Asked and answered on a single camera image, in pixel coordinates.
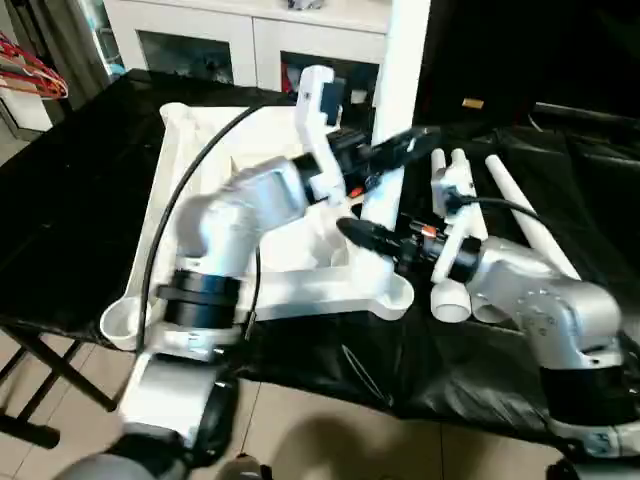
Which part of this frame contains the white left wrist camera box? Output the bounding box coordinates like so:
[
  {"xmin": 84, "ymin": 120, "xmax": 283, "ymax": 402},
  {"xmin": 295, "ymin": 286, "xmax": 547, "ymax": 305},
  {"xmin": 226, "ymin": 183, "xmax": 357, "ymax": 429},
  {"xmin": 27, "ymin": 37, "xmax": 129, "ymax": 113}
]
[{"xmin": 293, "ymin": 65, "xmax": 347, "ymax": 206}]

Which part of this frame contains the white plastic table leg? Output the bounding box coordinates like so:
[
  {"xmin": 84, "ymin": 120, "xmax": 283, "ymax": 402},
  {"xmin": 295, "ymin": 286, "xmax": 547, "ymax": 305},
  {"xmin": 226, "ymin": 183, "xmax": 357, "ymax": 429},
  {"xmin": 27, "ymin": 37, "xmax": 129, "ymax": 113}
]
[
  {"xmin": 455, "ymin": 150, "xmax": 513, "ymax": 324},
  {"xmin": 430, "ymin": 150, "xmax": 473, "ymax": 323},
  {"xmin": 485, "ymin": 155, "xmax": 583, "ymax": 283},
  {"xmin": 358, "ymin": 0, "xmax": 432, "ymax": 241}
]

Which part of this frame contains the white cabinet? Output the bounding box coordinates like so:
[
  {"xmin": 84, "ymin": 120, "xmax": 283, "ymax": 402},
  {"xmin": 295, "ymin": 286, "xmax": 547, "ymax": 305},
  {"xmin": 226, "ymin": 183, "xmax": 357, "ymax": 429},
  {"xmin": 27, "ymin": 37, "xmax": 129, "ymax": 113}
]
[{"xmin": 100, "ymin": 0, "xmax": 391, "ymax": 96}]

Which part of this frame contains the large black furniture piece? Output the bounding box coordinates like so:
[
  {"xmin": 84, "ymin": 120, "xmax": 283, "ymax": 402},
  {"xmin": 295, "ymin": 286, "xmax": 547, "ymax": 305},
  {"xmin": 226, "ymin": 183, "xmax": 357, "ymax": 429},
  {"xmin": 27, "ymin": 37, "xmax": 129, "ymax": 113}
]
[{"xmin": 415, "ymin": 0, "xmax": 640, "ymax": 131}]

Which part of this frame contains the red clothes hanger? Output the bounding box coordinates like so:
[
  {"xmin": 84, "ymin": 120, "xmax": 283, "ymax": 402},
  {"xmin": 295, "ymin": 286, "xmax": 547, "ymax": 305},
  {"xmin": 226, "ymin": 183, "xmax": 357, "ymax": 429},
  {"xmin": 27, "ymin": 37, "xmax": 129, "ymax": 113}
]
[{"xmin": 0, "ymin": 35, "xmax": 69, "ymax": 101}]

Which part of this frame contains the black mat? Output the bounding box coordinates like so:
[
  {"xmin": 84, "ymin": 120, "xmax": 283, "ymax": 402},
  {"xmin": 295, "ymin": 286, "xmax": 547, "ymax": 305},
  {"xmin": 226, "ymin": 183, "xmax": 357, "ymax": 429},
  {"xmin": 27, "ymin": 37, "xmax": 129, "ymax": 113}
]
[{"xmin": 0, "ymin": 68, "xmax": 640, "ymax": 446}]

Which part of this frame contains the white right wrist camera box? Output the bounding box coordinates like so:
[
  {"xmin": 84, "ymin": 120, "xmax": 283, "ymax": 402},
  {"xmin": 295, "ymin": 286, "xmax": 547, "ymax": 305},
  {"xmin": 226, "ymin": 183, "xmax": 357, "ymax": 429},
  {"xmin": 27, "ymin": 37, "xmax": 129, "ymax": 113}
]
[{"xmin": 428, "ymin": 163, "xmax": 483, "ymax": 263}]

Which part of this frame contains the black robot left foot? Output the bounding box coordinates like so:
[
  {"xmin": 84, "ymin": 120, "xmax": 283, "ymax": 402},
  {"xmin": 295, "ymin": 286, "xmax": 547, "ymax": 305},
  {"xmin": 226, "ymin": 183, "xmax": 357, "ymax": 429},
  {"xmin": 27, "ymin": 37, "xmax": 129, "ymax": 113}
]
[{"xmin": 220, "ymin": 455, "xmax": 273, "ymax": 480}]

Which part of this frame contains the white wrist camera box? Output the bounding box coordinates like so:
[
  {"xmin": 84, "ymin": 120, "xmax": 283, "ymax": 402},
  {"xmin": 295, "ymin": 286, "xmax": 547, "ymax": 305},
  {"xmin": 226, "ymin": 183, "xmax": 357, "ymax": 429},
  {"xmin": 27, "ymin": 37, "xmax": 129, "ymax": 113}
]
[
  {"xmin": 293, "ymin": 65, "xmax": 347, "ymax": 206},
  {"xmin": 428, "ymin": 163, "xmax": 483, "ymax": 263}
]

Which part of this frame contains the white plastic table top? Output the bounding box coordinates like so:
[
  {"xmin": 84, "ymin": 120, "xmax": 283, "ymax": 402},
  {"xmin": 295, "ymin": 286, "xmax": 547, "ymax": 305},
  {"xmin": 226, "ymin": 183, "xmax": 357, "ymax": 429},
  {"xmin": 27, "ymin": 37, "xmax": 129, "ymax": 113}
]
[{"xmin": 100, "ymin": 100, "xmax": 417, "ymax": 351}]

